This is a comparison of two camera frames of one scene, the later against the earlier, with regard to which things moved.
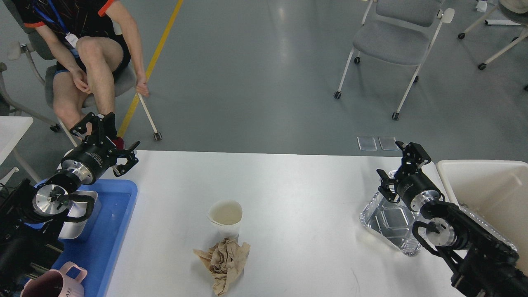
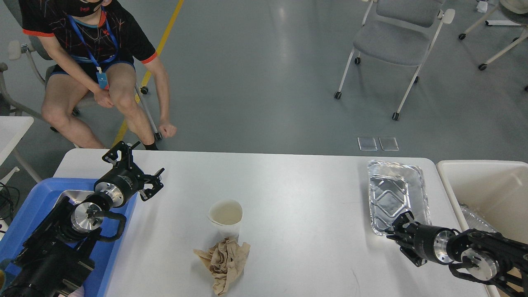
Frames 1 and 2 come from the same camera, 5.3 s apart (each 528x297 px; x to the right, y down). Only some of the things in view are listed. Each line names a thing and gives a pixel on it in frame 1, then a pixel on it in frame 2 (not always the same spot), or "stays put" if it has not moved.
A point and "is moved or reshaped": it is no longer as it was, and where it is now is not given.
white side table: [12, 129] stays put
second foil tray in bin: [488, 227] stays put
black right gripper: [413, 186] -> [437, 243]
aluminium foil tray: [393, 221] is moved or reshaped
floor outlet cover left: [366, 143] stays put
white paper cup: [225, 216] stays put
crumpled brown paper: [225, 260] stays put
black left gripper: [86, 161] -> [122, 183]
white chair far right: [516, 11] stays put
